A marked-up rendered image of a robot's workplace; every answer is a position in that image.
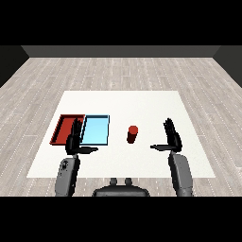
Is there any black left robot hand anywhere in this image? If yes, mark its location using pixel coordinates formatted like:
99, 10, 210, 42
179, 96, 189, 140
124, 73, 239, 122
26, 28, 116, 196
64, 117, 99, 156

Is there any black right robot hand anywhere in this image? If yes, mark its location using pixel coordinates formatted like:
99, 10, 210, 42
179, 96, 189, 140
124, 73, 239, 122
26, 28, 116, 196
149, 117, 183, 154

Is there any small red can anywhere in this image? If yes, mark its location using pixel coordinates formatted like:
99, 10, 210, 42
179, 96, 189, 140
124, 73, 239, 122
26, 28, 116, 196
127, 125, 139, 145

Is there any light blue shallow open box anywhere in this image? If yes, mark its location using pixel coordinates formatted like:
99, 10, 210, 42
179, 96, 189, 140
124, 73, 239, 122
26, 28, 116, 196
78, 114, 111, 147

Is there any dark grey robot body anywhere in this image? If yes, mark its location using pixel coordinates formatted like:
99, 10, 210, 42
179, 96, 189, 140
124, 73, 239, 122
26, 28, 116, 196
92, 178, 151, 198

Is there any red shallow open box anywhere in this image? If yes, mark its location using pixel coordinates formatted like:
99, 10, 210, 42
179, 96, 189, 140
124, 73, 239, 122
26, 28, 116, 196
49, 113, 86, 147

